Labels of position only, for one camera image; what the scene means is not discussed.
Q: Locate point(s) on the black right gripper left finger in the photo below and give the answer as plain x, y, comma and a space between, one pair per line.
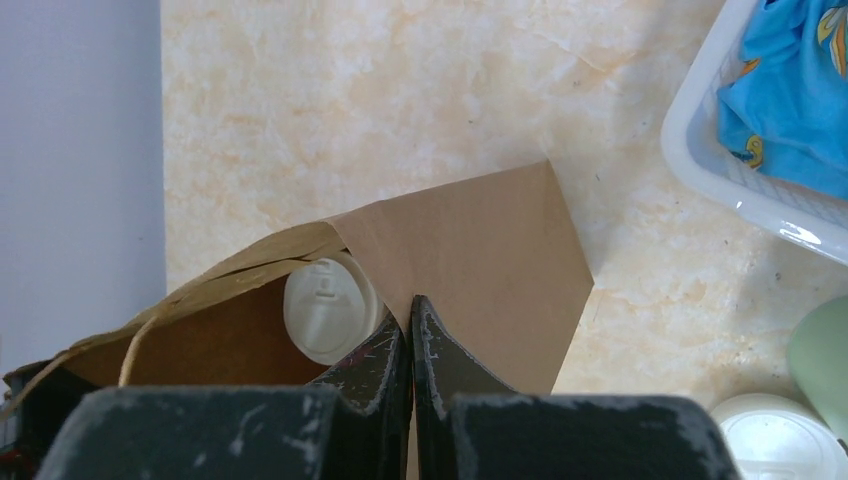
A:
368, 428

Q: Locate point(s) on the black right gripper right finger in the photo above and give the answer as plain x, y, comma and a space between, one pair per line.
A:
445, 371

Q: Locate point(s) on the white cup lid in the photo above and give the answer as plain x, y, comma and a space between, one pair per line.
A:
330, 307

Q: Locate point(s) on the brown paper bag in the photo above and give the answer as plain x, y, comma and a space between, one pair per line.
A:
498, 255

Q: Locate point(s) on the stack of white lids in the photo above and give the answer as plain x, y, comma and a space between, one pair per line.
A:
772, 437

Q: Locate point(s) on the white plastic basket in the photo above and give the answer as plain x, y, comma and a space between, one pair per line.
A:
690, 147

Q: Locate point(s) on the green straw holder cup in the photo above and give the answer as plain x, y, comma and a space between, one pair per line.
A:
817, 359

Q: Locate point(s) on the blue snack packet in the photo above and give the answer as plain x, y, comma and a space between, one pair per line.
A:
785, 115

